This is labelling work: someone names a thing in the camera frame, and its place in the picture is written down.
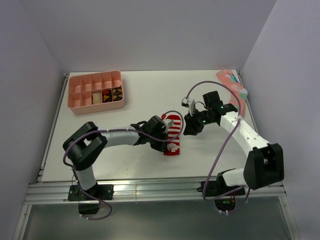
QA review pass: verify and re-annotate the pink divided organizer tray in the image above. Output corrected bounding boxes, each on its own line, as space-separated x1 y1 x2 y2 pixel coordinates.
67 70 125 115

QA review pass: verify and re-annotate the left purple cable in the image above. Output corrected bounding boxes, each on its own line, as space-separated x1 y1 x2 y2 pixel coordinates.
62 110 185 221

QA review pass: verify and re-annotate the red argyle rolled sock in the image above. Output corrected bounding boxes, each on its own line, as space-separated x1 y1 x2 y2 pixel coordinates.
102 88 113 103

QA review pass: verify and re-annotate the red white striped sock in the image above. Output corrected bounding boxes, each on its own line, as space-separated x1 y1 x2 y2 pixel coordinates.
161 114 182 157

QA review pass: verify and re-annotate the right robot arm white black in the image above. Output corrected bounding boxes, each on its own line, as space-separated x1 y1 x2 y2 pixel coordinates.
181 91 285 195

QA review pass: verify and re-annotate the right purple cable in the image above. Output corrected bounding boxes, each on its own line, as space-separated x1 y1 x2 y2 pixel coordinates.
184 80 251 215

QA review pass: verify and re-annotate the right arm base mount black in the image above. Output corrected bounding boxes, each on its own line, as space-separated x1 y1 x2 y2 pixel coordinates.
205 169 246 212

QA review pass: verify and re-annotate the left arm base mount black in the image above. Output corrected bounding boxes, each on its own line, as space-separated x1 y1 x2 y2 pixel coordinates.
67 183 114 217

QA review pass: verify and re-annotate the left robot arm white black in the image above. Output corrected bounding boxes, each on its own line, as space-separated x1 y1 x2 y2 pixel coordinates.
62 115 174 200

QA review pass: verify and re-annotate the aluminium rail frame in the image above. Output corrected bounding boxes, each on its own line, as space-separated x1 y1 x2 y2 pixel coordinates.
13 70 301 240

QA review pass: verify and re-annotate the purple cable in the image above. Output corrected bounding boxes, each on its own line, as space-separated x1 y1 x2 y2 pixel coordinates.
184 80 251 215
62 110 185 221

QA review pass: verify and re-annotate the tan maroon sock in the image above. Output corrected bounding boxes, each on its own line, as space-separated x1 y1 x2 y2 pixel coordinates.
92 92 102 105

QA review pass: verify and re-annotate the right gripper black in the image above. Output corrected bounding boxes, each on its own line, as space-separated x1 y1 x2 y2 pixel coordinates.
183 108 215 136

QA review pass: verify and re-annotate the pink patterned sock pair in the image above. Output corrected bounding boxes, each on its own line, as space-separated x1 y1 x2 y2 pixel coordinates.
216 69 248 118

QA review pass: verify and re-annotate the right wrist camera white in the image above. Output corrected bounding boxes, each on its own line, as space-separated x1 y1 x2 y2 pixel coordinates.
181 97 196 115

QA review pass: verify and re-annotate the brown argyle rolled sock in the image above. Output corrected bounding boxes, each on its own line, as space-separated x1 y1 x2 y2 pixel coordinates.
112 86 123 102

